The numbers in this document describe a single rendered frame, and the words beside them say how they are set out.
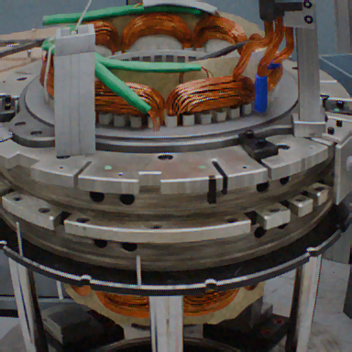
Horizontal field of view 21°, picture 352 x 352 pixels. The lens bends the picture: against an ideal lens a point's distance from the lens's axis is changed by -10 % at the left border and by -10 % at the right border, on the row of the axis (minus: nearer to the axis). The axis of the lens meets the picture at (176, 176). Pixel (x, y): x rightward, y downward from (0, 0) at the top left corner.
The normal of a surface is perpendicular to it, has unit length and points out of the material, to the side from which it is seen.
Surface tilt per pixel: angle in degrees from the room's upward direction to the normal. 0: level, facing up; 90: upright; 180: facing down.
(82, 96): 90
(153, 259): 90
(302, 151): 0
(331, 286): 0
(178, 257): 90
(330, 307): 0
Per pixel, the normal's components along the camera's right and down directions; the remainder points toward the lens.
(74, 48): 0.15, 0.41
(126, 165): -0.01, -0.91
